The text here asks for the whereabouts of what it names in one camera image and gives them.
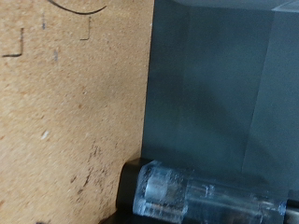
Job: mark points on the silver toaster oven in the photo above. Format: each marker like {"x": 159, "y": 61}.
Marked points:
{"x": 218, "y": 93}

